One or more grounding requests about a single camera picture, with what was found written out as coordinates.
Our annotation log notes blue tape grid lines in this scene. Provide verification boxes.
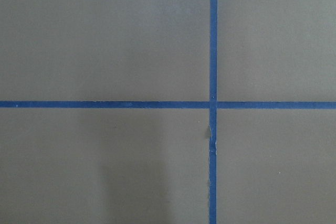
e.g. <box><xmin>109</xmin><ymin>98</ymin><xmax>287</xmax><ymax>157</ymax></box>
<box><xmin>1</xmin><ymin>0</ymin><xmax>335</xmax><ymax>223</ymax></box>

